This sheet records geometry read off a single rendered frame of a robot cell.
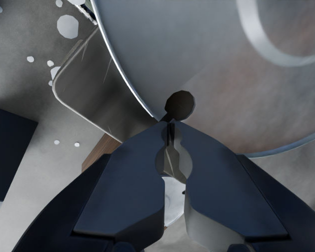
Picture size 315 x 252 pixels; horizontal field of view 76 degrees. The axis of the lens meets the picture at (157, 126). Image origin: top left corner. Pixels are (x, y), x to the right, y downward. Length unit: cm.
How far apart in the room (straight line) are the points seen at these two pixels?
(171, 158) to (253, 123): 7
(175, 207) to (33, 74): 77
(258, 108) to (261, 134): 3
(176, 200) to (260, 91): 71
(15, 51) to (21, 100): 19
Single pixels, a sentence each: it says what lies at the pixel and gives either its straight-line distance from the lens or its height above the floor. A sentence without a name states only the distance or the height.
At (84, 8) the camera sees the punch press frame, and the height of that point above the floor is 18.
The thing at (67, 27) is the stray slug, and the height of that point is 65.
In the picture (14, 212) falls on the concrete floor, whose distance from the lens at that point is 135.
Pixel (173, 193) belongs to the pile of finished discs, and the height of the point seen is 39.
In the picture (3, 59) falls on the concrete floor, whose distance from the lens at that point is 96.
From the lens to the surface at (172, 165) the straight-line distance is 17.
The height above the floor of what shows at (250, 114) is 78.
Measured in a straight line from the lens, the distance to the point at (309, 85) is 21.
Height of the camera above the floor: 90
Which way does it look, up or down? 57 degrees down
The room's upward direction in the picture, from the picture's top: 146 degrees clockwise
